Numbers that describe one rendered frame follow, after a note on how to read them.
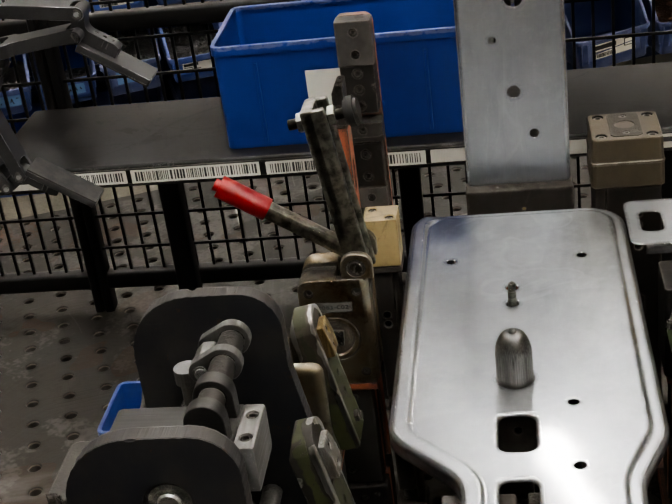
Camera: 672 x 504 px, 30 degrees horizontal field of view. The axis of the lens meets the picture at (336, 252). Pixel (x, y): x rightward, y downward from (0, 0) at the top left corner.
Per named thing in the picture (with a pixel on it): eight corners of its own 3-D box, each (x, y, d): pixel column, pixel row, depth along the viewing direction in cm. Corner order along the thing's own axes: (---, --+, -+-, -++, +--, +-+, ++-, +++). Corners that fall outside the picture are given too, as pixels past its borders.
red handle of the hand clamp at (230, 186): (369, 259, 116) (214, 183, 114) (358, 277, 117) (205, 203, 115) (373, 238, 119) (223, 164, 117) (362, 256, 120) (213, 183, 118)
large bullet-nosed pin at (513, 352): (535, 403, 107) (531, 337, 104) (497, 404, 107) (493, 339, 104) (534, 382, 109) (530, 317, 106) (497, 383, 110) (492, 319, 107)
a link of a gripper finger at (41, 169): (26, 169, 115) (24, 175, 116) (96, 202, 116) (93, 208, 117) (36, 155, 118) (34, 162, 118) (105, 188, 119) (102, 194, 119)
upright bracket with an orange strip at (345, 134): (393, 499, 142) (342, 85, 119) (382, 499, 142) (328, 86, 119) (395, 482, 145) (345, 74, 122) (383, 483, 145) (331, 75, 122)
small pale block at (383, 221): (428, 512, 139) (396, 219, 123) (397, 513, 140) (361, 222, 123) (430, 492, 142) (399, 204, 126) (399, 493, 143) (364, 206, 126)
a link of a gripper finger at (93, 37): (67, 27, 111) (78, -2, 110) (119, 53, 112) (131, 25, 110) (62, 33, 110) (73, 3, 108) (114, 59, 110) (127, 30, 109)
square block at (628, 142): (665, 412, 150) (666, 135, 134) (597, 415, 151) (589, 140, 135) (657, 375, 157) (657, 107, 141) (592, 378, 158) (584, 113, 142)
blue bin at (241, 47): (477, 131, 149) (469, 26, 143) (225, 150, 153) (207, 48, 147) (476, 82, 163) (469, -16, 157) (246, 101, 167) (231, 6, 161)
